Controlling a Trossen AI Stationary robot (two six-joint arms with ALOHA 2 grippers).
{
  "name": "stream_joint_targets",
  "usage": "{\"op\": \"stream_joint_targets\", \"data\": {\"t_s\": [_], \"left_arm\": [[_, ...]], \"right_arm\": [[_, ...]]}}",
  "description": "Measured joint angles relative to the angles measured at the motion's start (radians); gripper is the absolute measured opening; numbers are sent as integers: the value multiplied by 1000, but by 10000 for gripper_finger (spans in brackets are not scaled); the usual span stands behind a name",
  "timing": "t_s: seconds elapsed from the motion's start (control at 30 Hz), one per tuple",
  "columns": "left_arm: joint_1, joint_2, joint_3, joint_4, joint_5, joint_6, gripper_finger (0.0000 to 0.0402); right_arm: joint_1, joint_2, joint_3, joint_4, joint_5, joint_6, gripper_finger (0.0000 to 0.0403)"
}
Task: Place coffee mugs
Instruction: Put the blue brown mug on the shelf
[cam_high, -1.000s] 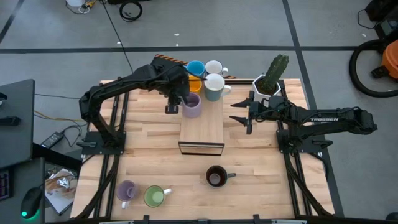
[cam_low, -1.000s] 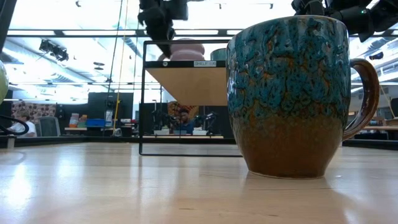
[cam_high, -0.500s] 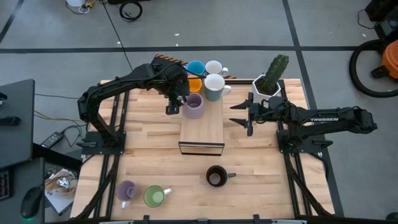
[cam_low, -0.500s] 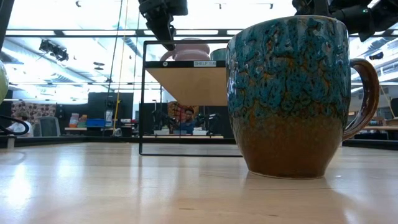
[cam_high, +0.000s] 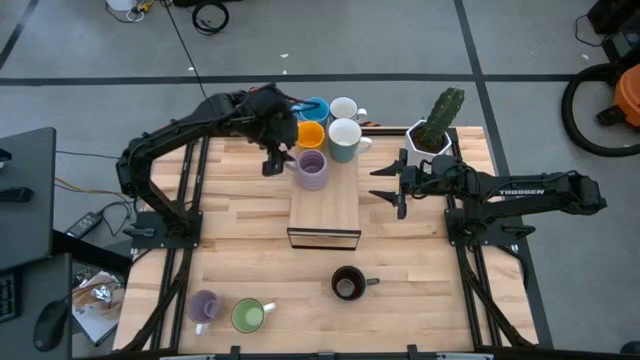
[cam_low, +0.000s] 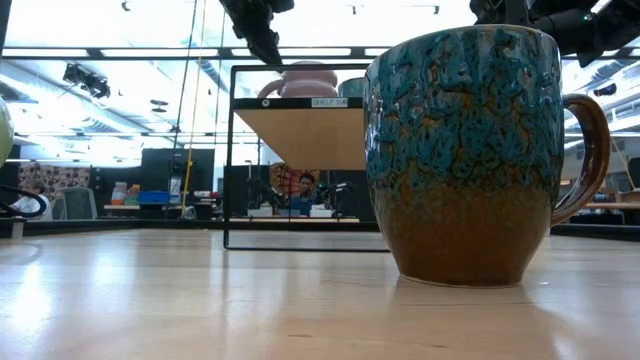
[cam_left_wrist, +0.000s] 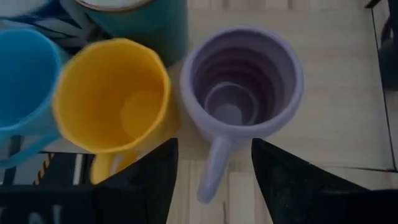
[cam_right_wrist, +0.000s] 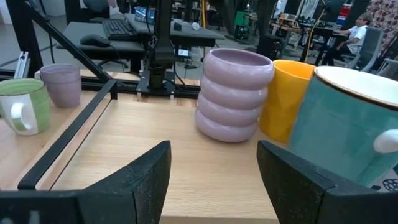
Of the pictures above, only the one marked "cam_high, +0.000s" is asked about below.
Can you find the black power adapter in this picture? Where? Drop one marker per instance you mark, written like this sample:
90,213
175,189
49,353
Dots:
82,226

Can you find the black equipment case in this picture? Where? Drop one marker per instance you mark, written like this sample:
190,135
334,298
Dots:
620,20

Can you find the yellow mug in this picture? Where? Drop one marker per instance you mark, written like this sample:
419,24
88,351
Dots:
311,134

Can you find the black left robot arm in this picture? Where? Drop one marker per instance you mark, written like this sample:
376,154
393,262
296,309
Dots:
175,130

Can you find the dark grey desk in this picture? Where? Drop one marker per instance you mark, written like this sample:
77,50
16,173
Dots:
27,225

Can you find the wooden shelf with black frame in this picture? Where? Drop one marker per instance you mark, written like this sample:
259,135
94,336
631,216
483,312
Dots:
325,210

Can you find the blue mug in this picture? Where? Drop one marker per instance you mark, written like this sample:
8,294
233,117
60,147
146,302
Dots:
317,112

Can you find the orange vacuum cleaner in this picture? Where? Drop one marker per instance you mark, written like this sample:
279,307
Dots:
630,95

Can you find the white hexagonal plant pot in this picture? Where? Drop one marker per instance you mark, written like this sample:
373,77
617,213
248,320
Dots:
415,147

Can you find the green cactus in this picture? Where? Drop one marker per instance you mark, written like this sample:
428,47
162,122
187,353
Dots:
445,112

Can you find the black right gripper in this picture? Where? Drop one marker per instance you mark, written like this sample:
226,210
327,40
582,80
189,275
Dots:
412,182

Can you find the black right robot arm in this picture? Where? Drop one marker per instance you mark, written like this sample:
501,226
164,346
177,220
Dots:
530,192

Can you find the black keyboard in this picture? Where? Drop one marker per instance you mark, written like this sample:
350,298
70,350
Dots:
7,297

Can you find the white patterned mug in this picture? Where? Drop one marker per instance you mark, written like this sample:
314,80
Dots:
344,107

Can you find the grey mug white inside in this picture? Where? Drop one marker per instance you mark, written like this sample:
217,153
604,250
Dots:
345,132

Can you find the black aluminium table frame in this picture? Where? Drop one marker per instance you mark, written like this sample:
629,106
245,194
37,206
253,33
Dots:
385,132

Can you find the dark glazed mug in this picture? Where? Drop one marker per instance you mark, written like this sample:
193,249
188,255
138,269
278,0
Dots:
347,284

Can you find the crumpled foil and paper bag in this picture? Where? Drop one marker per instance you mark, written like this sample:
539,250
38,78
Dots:
100,295

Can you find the black computer mouse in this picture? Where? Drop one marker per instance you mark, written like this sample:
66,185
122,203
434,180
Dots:
50,325

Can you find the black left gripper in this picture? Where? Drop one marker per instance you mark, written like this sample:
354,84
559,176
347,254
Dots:
277,130

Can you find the white bucket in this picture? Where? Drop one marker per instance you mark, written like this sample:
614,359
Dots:
120,4

